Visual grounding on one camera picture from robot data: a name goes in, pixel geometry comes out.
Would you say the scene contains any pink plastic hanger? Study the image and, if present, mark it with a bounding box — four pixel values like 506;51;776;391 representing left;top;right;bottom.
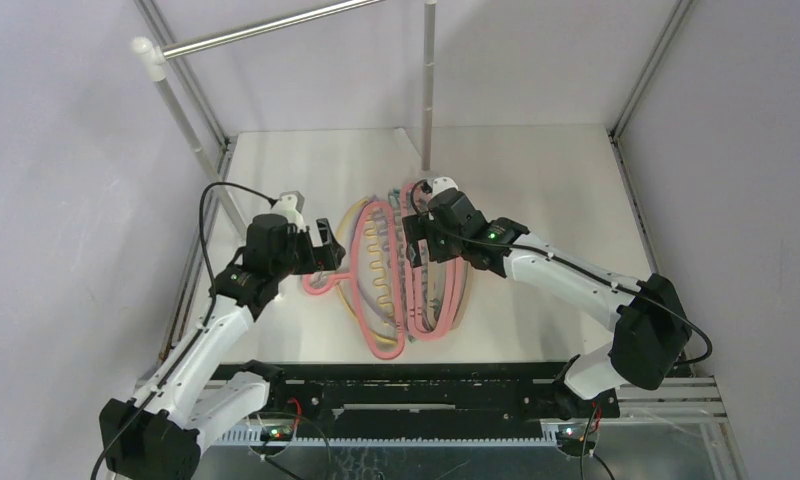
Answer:
425;259;473;339
400;182;467;341
301;197;407;361

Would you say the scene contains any beige plastic hanger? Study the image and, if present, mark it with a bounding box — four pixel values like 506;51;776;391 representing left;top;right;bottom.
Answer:
441;260;473;330

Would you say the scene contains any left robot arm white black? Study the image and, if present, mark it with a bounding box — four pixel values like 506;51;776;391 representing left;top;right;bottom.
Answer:
90;213;345;479

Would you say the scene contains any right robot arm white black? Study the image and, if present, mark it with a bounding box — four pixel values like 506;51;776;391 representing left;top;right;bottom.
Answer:
403;177;695;416

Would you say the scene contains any left circuit board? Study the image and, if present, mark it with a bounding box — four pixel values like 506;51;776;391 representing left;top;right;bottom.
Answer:
259;425;296;445

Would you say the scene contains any circuit board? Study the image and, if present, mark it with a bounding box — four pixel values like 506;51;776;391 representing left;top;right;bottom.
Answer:
556;427;585;447
259;425;296;445

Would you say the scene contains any right circuit board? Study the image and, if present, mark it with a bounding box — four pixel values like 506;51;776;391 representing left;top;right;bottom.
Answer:
556;427;585;447

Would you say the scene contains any blue wire hanger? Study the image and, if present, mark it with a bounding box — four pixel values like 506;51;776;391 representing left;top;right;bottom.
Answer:
387;189;440;332

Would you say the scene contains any green wire hanger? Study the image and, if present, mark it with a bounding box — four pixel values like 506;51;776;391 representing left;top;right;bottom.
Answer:
388;184;443;333

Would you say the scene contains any yellow wire hanger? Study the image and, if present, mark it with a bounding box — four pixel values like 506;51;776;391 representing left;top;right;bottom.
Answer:
334;197;401;349

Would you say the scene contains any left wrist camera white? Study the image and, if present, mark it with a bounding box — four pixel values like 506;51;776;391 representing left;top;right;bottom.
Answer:
270;191;306;231

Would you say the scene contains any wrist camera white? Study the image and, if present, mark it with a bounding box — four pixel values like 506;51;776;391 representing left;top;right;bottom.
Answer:
270;191;306;231
426;176;459;197

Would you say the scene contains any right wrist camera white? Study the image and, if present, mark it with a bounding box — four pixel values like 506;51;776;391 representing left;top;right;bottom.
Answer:
426;176;459;197

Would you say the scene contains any left aluminium frame post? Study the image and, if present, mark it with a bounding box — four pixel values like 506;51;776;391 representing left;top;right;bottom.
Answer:
134;0;229;149

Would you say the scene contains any aluminium frame post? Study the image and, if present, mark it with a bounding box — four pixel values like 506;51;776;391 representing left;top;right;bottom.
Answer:
134;0;229;149
609;0;697;145

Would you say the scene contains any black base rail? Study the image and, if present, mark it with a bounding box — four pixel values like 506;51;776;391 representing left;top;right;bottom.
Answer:
250;362;621;443

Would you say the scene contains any right aluminium frame post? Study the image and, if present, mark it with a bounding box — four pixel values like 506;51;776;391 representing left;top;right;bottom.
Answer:
609;0;697;145

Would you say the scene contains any silver clothes rack rail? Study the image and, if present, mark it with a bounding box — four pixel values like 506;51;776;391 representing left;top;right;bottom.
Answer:
160;0;382;61

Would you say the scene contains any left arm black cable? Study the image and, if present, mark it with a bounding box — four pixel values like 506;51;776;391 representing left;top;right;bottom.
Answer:
89;182;282;480

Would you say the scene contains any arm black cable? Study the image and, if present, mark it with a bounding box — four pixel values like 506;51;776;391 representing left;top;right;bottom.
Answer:
89;182;282;480
409;178;714;370

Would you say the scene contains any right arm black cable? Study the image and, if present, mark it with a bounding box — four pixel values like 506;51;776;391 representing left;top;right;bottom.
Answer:
409;178;714;370

